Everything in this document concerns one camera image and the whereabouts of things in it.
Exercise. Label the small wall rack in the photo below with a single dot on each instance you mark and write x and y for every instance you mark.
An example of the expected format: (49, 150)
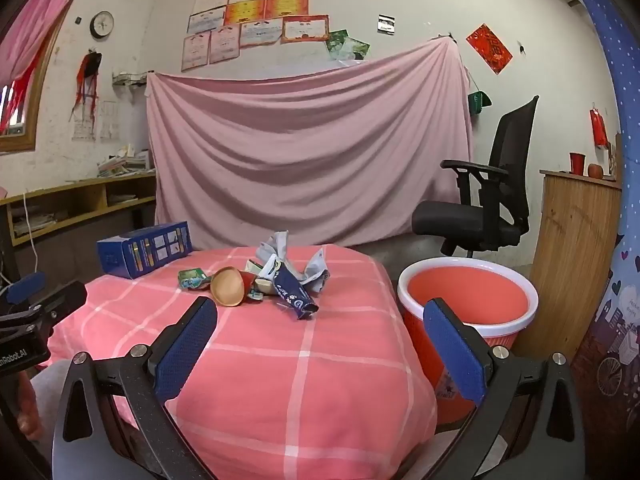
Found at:
(129, 79)

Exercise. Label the stack of books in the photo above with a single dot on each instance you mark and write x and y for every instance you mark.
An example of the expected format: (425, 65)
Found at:
(125, 162)

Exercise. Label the tan and red paper cup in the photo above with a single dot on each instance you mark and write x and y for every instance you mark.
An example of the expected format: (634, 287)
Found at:
(227, 287)

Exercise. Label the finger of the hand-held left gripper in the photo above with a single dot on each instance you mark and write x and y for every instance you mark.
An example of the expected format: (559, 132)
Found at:
(25, 287)
(60, 300)

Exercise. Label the orange round fruit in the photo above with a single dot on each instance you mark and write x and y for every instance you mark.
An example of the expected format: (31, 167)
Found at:
(595, 170)

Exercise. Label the blue cardboard box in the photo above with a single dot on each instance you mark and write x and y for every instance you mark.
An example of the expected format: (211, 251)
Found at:
(145, 250)

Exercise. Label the green photo print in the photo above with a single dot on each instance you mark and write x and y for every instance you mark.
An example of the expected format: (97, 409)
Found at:
(336, 41)
(359, 50)

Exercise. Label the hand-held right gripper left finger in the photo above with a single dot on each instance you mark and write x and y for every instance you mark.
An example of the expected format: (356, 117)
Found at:
(187, 345)

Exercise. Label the navy wrapper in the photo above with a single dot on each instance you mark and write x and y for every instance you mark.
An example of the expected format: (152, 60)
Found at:
(292, 295)

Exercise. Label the pink window curtain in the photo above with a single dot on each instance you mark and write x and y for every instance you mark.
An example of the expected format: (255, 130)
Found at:
(45, 5)

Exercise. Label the green wrapper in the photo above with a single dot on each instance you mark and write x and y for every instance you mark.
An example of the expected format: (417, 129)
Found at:
(192, 278)

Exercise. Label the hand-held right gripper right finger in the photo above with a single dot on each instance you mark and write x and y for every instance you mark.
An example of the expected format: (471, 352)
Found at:
(452, 350)

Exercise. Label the black and white wall card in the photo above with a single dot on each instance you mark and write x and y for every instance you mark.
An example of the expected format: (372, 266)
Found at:
(386, 24)

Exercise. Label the person's left hand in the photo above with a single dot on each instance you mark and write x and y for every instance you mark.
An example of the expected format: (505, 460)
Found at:
(27, 410)

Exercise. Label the pink hanging sheet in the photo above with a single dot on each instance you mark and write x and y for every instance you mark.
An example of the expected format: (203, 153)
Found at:
(310, 150)

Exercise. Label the group of wall certificates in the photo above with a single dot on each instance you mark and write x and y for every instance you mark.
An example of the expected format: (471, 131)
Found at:
(260, 25)

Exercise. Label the pink checked blanket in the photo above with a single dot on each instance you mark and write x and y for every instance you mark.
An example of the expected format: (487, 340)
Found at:
(300, 360)

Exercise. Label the black office chair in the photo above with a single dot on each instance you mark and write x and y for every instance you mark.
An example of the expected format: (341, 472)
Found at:
(505, 160)

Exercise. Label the blue printed curtain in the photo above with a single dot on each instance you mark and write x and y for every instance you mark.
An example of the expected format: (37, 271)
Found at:
(625, 110)

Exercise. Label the red paper wall poster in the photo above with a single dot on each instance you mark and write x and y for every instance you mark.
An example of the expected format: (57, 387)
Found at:
(489, 48)

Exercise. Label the wooden shelf desk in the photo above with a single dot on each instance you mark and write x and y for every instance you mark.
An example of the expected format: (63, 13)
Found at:
(90, 187)

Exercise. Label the red tassel wall decoration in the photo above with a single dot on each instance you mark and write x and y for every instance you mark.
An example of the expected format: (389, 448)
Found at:
(89, 72)

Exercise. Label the grey wrapper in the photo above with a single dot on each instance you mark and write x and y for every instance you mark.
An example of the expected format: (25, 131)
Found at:
(270, 250)
(315, 267)

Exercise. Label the orange bucket with white rim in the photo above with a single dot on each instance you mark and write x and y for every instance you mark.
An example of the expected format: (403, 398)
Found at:
(465, 295)

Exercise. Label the white wrapper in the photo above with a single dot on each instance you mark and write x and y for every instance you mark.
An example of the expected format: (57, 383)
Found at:
(264, 280)

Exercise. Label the red hanging packet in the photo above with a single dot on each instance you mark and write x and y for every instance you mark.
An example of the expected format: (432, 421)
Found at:
(599, 127)

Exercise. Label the white wall calendar sheets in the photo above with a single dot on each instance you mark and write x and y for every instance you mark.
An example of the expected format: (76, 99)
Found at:
(105, 122)

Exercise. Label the wooden window frame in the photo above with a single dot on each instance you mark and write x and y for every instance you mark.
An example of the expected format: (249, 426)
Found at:
(42, 90)

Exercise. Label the wooden cabinet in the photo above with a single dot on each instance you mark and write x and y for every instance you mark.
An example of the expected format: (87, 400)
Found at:
(570, 250)

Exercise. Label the green hanging bag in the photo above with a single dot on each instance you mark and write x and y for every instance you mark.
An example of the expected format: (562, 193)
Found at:
(478, 102)

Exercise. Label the round wall clock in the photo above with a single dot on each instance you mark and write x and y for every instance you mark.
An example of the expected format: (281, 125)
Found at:
(102, 24)

